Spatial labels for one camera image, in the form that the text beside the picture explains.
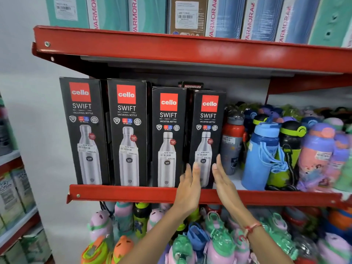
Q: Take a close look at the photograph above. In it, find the person's right hand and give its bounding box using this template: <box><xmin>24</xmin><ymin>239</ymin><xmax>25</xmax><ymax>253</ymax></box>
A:
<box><xmin>212</xmin><ymin>154</ymin><xmax>253</xmax><ymax>227</ymax></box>

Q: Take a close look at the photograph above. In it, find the person's right forearm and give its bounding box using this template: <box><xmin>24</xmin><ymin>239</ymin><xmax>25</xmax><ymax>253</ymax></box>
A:
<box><xmin>239</xmin><ymin>217</ymin><xmax>295</xmax><ymax>264</ymax></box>

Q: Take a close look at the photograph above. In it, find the row of white green cartons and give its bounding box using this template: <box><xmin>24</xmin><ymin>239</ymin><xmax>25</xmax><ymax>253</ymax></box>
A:
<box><xmin>0</xmin><ymin>165</ymin><xmax>53</xmax><ymax>264</ymax></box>

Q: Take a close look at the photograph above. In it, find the red thread bracelet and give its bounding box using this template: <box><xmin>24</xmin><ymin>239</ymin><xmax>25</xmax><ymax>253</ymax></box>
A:
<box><xmin>238</xmin><ymin>222</ymin><xmax>263</xmax><ymax>242</ymax></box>

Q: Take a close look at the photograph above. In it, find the large black bottle box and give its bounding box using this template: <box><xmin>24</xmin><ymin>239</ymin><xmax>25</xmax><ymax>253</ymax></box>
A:
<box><xmin>106</xmin><ymin>78</ymin><xmax>152</xmax><ymax>187</ymax></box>
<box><xmin>59</xmin><ymin>77</ymin><xmax>111</xmax><ymax>186</ymax></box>

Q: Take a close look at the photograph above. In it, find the red and white side rack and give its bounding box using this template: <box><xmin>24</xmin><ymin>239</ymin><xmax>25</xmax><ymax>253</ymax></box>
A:
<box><xmin>0</xmin><ymin>150</ymin><xmax>55</xmax><ymax>264</ymax></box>

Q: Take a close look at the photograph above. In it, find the small black bottle box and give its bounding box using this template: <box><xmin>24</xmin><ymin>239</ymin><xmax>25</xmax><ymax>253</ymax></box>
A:
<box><xmin>187</xmin><ymin>89</ymin><xmax>227</xmax><ymax>189</ymax></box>
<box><xmin>151</xmin><ymin>86</ymin><xmax>190</xmax><ymax>188</ymax></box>

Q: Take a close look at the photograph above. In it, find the person's left hand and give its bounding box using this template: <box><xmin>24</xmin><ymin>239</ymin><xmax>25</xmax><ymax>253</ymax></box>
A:
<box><xmin>172</xmin><ymin>162</ymin><xmax>202</xmax><ymax>215</ymax></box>

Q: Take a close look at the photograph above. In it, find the row of assorted kids bottles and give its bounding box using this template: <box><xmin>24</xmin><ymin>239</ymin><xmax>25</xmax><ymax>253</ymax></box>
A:
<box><xmin>228</xmin><ymin>101</ymin><xmax>352</xmax><ymax>193</ymax></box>

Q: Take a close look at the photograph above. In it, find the teal box with white stripe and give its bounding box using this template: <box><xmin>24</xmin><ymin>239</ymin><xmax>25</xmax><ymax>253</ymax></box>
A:
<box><xmin>128</xmin><ymin>0</ymin><xmax>168</xmax><ymax>34</ymax></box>
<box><xmin>85</xmin><ymin>0</ymin><xmax>130</xmax><ymax>32</ymax></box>
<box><xmin>308</xmin><ymin>0</ymin><xmax>352</xmax><ymax>48</ymax></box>

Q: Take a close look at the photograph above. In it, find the blue box with white stripe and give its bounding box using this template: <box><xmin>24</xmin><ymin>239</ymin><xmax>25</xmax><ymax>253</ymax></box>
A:
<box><xmin>205</xmin><ymin>0</ymin><xmax>247</xmax><ymax>39</ymax></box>
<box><xmin>274</xmin><ymin>0</ymin><xmax>322</xmax><ymax>44</ymax></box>
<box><xmin>241</xmin><ymin>0</ymin><xmax>287</xmax><ymax>41</ymax></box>

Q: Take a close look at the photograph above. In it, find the red metal shelf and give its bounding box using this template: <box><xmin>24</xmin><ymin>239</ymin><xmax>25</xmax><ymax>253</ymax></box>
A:
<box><xmin>32</xmin><ymin>25</ymin><xmax>352</xmax><ymax>105</ymax></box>
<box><xmin>66</xmin><ymin>169</ymin><xmax>352</xmax><ymax>209</ymax></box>

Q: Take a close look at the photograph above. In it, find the teal box with barcode label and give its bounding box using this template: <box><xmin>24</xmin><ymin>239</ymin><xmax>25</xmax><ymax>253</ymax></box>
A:
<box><xmin>45</xmin><ymin>0</ymin><xmax>90</xmax><ymax>29</ymax></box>

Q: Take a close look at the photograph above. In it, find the cluster of animal shaped bottles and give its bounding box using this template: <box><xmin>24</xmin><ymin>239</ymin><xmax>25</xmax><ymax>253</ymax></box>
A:
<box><xmin>81</xmin><ymin>202</ymin><xmax>352</xmax><ymax>264</ymax></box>

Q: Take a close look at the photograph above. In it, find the person's left forearm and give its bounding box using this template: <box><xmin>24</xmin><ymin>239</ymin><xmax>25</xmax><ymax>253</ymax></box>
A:
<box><xmin>118</xmin><ymin>207</ymin><xmax>193</xmax><ymax>264</ymax></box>

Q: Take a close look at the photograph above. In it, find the red lid grey bottle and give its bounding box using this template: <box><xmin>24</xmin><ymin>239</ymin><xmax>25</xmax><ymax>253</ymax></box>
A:
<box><xmin>220</xmin><ymin>110</ymin><xmax>246</xmax><ymax>176</ymax></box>

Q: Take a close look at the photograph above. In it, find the blue bottle with strap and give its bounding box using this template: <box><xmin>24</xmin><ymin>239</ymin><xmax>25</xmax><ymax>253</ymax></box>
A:
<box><xmin>241</xmin><ymin>122</ymin><xmax>289</xmax><ymax>191</ymax></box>

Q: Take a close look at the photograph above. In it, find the pink and purple bottle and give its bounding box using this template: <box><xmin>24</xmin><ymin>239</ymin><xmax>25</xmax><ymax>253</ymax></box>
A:
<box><xmin>297</xmin><ymin>122</ymin><xmax>336</xmax><ymax>192</ymax></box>

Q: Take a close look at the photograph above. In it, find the row of wrapped bottles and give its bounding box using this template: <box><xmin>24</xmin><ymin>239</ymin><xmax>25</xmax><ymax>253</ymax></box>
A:
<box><xmin>0</xmin><ymin>93</ymin><xmax>18</xmax><ymax>157</ymax></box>

